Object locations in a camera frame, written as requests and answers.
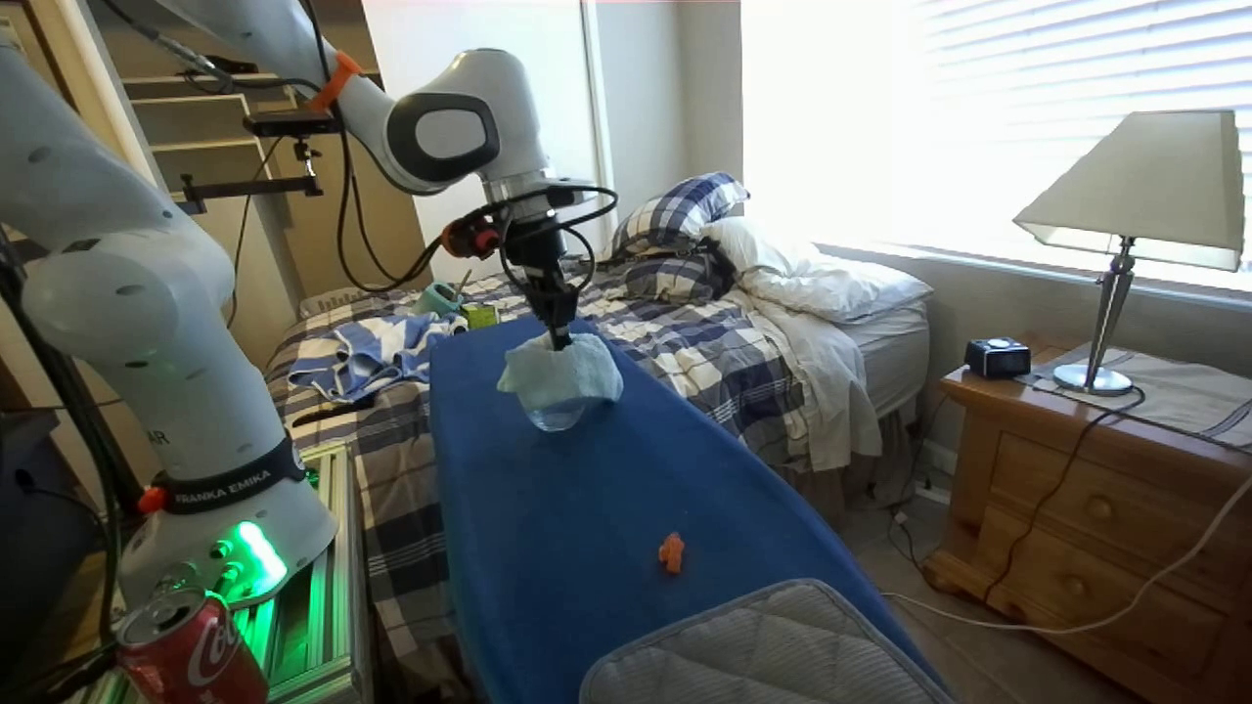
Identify wooden shelf unit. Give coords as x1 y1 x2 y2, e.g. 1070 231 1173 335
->
74 0 443 375

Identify bed with plaid blanket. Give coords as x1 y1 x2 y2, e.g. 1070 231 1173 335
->
267 168 938 667

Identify black alarm clock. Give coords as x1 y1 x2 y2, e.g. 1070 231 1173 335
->
963 334 1039 382

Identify pale blue terry towel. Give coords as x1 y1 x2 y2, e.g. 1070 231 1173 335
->
492 327 632 410

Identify black lamp cord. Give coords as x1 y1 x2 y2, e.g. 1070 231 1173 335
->
983 375 1153 611

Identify clear glass cup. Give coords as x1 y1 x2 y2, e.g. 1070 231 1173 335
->
526 386 599 438

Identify red cola can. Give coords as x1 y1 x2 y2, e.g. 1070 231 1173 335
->
114 596 276 704

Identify small orange red object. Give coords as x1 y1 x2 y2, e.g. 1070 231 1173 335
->
655 527 694 580

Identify plaid pillow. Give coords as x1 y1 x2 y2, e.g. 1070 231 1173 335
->
615 168 756 264

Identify blue cloth on bed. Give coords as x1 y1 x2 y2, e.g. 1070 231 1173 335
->
287 311 456 410

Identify table lamp with cream shade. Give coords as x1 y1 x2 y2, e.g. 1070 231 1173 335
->
1011 105 1250 400

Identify small green object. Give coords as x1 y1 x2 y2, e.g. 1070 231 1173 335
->
417 278 509 334

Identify black robot wrist cable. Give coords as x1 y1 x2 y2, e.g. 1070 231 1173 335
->
93 0 625 296

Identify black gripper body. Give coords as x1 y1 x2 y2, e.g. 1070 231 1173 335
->
496 212 580 296

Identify grey quilted iron rest pad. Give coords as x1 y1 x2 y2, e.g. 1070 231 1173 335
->
577 576 951 704

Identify blue ironing board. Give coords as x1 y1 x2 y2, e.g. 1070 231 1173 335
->
428 311 959 704

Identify white bed sheet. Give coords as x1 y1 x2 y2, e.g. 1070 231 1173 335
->
701 212 938 478

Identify white power cord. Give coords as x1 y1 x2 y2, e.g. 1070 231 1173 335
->
886 474 1252 641

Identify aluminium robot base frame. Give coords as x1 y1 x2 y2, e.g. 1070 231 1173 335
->
256 438 381 704

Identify wooden nightstand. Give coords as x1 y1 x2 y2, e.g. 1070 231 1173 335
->
926 345 1252 704

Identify red wrist camera unit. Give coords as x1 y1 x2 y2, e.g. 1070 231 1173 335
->
437 212 509 263

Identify white window blinds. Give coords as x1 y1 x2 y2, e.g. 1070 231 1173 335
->
739 0 1252 294

